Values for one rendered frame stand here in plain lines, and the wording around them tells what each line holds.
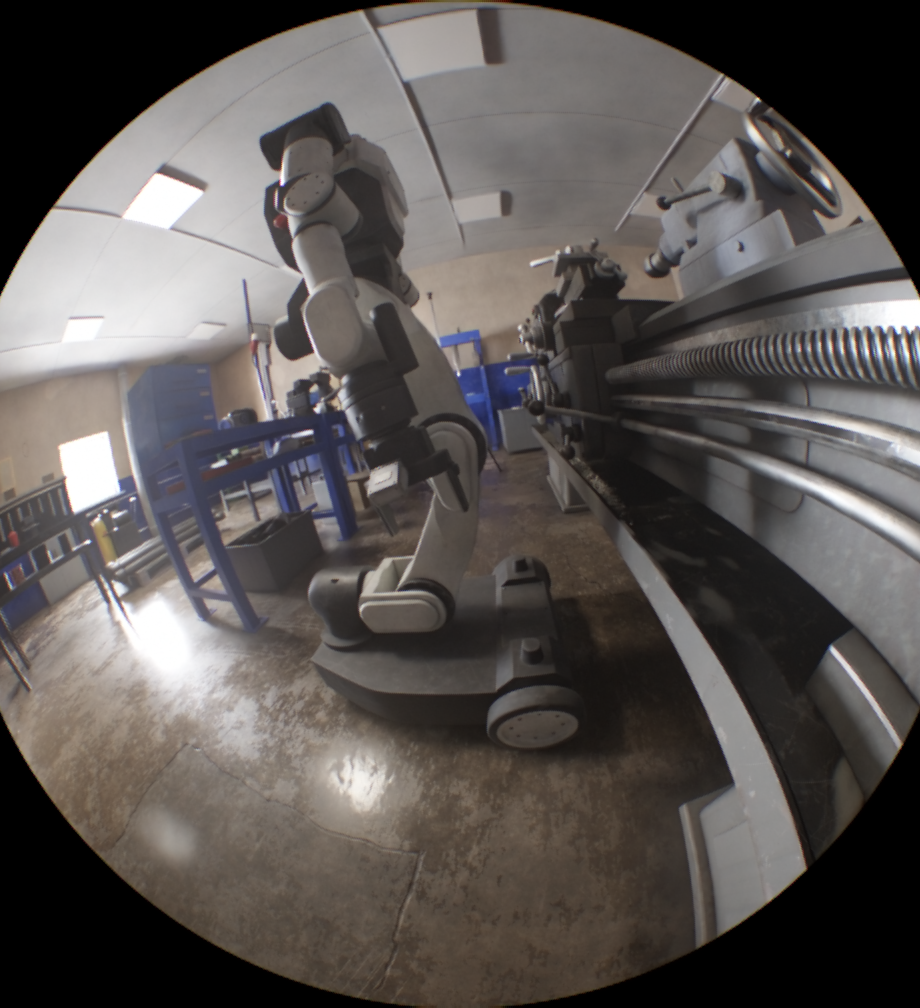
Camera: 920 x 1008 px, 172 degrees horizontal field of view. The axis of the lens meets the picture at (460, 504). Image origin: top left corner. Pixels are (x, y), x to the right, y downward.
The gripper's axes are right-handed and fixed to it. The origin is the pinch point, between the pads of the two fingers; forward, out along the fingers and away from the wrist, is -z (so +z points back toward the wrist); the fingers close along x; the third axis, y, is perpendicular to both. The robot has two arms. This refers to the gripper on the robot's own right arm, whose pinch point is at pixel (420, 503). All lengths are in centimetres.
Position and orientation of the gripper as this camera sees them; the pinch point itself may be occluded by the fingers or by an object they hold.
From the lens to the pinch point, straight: 41.5
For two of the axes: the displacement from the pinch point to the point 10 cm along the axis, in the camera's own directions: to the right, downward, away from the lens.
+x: 9.2, -3.2, -2.0
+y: 1.0, -3.2, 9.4
